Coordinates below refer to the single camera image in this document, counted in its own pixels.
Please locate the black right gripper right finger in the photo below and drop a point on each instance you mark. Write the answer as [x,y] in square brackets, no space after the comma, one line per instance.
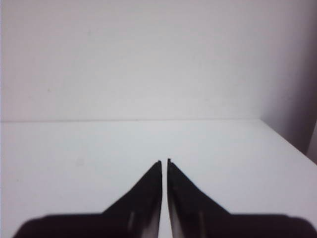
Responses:
[195,215]

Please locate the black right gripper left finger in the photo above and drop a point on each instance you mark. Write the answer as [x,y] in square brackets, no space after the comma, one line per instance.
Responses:
[135,215]

